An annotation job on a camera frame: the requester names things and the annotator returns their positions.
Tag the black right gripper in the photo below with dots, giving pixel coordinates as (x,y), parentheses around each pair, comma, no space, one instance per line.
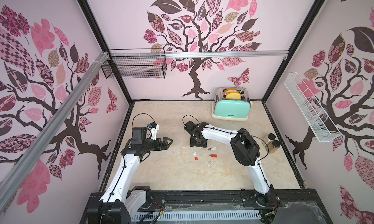
(196,139)

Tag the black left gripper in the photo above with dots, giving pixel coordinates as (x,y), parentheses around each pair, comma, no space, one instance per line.
(164,146)

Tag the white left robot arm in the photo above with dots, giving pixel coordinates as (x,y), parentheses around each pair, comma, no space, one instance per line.
(119,180)

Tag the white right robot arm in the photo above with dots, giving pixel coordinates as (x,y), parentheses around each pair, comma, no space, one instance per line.
(246,151)

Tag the mint green toaster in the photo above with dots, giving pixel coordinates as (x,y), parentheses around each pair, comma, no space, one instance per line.
(230,109)

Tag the bread slice in toaster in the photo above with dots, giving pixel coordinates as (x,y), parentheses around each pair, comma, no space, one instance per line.
(232,94)

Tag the glass spice jar far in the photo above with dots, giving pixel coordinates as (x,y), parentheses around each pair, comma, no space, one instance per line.
(268,139)

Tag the glass spice jar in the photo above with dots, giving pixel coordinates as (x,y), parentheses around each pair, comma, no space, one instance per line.
(268,139)
(273,146)

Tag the glass spice jar near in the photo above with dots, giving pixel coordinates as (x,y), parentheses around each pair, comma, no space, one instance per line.
(273,146)

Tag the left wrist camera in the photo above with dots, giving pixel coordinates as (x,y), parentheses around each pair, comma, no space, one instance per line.
(153,129)

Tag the white slotted cable duct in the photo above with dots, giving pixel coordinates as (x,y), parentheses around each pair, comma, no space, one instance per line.
(179,216)

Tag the black wire basket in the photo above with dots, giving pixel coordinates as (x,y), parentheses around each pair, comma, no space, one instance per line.
(136,63)

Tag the white wire shelf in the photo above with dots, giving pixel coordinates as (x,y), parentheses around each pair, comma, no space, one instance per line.
(303,92)

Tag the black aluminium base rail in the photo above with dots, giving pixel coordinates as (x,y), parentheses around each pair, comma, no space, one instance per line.
(161,200)

